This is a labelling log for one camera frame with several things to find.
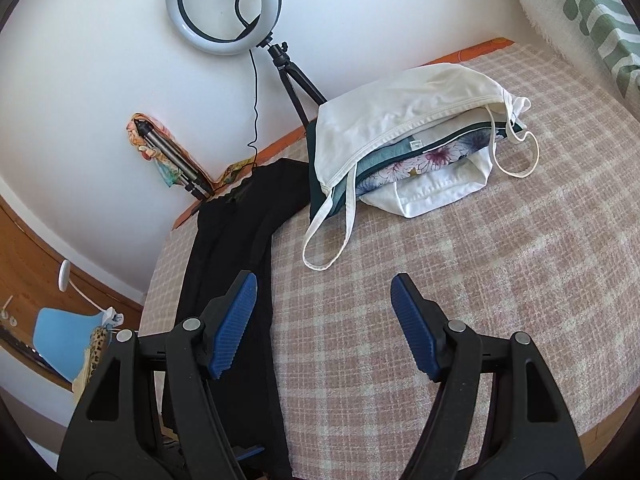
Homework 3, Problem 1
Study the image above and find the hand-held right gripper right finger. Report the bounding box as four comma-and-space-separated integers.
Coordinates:
390, 273, 586, 480

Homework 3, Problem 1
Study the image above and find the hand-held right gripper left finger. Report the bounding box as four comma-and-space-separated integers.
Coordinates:
56, 270, 266, 480

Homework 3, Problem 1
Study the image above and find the black garment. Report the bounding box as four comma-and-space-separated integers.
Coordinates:
161, 157, 313, 480

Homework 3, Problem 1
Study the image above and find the pink checked blanket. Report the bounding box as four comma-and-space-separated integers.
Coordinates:
137, 40, 640, 480

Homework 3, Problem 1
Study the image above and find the leopard print cloth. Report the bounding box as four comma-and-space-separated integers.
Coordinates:
82, 325, 111, 391

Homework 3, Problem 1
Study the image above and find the white folded garment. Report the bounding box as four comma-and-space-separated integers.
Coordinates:
360, 147, 496, 219

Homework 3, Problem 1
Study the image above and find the blue rounded object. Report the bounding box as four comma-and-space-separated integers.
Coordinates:
37, 307, 108, 381

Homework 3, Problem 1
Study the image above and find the floral print garment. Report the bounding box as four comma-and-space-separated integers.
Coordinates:
350, 127, 501, 196

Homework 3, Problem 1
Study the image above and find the white desk lamp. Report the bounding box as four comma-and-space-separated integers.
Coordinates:
57, 259, 118, 318

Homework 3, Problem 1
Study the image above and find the folded silver tripod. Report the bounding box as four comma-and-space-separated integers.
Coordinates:
132, 119, 213, 201

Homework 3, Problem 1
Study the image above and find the orange bed sheet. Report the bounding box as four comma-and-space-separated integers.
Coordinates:
172, 37, 516, 231

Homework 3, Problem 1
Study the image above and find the wooden furniture panel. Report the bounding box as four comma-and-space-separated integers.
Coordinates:
0, 195, 146, 391

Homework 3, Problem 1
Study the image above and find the colourful orange scarf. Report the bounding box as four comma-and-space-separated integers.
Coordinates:
125, 112, 251, 196

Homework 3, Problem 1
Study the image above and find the small black tripod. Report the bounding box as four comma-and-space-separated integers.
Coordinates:
256, 32, 328, 128

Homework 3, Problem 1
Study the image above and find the black power cable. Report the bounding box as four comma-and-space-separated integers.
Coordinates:
212, 49, 261, 196

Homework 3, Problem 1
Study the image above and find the white ring light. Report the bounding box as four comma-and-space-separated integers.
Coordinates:
165, 0, 282, 55

